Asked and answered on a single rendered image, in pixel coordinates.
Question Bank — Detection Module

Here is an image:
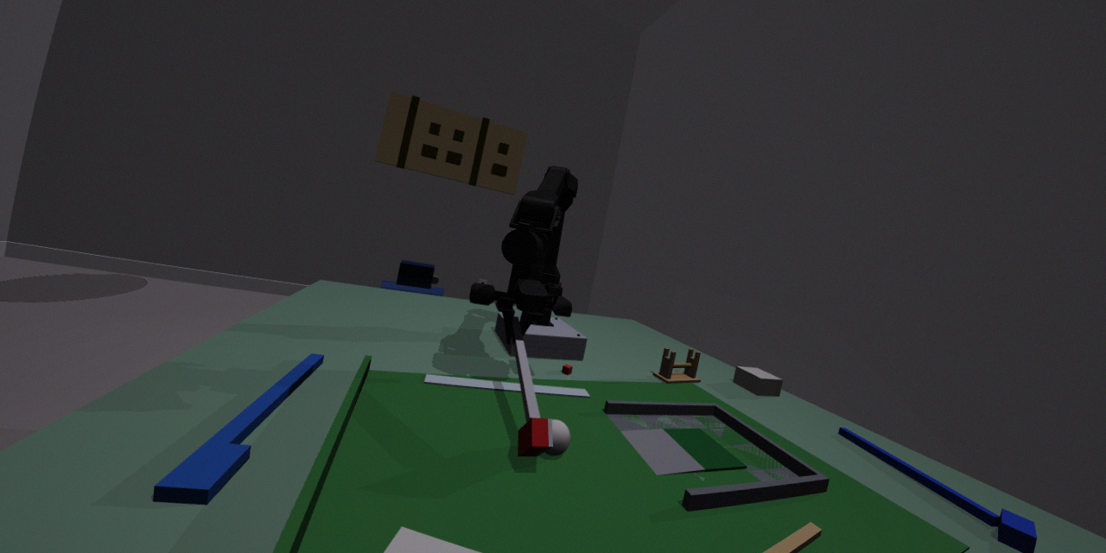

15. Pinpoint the grey ball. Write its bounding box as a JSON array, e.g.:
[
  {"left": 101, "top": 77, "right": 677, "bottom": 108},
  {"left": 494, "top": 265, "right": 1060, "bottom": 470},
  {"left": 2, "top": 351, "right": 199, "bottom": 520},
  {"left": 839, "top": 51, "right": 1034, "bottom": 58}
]
[{"left": 545, "top": 420, "right": 570, "bottom": 455}]

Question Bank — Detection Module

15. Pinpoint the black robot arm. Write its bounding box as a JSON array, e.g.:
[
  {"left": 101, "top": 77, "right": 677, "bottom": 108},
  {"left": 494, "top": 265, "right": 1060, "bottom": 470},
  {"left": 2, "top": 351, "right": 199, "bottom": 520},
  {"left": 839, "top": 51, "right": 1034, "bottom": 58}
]
[{"left": 501, "top": 166, "right": 578, "bottom": 327}]

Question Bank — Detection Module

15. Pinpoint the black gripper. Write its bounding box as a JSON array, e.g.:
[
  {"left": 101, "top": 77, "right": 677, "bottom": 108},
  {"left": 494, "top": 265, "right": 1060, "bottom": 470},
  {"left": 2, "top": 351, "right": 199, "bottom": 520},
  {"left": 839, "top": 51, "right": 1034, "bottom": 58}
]
[{"left": 470, "top": 264, "right": 572, "bottom": 345}]

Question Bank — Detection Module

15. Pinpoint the green flat mat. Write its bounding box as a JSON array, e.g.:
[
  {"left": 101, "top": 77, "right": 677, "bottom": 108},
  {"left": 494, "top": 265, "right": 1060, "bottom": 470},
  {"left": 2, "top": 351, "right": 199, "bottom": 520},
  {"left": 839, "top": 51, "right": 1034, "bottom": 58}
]
[{"left": 298, "top": 371, "right": 969, "bottom": 553}]

